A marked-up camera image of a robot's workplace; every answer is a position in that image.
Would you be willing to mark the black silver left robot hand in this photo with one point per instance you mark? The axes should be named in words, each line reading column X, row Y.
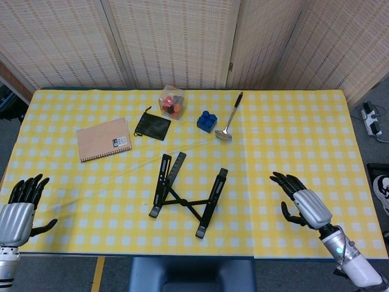
column 16, row 219

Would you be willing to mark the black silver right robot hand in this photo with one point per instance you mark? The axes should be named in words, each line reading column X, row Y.
column 313, row 207

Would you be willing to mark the black folding laptop stand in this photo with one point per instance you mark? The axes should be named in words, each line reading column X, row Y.
column 161, row 188

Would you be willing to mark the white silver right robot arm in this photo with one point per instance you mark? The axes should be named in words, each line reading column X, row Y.
column 355, row 264

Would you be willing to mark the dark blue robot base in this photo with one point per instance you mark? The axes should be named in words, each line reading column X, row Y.
column 191, row 275

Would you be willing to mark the yellow white checked tablecloth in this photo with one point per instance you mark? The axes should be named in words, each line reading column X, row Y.
column 288, row 152

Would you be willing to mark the black and white sneaker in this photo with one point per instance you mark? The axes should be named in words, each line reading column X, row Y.
column 382, row 188

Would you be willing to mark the white power strip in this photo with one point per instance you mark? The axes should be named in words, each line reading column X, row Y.
column 370, row 120

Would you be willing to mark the black bag beside table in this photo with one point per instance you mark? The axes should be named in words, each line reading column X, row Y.
column 10, row 105

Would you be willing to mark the brown spiral notebook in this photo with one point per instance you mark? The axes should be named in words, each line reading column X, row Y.
column 101, row 140

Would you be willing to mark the blue toy building brick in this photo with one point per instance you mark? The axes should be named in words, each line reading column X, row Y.
column 207, row 121

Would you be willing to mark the clear box with red caps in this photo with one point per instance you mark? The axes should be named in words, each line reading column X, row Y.
column 172, row 105

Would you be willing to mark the woven folding screen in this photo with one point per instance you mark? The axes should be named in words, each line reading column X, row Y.
column 182, row 42

